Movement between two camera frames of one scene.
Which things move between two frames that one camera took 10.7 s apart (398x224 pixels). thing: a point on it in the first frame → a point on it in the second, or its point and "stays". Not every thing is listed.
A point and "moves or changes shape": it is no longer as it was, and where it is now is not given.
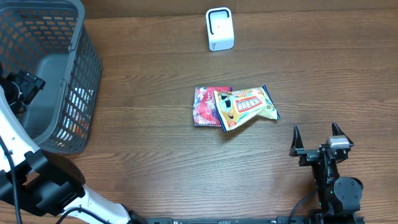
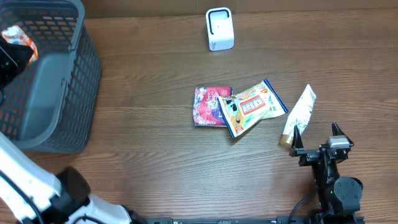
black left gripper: [30, 86] → [15, 60]
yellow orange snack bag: [234, 107] moves or changes shape
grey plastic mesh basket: [52, 40] stays
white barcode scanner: [220, 28] stays
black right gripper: [308, 156] stays
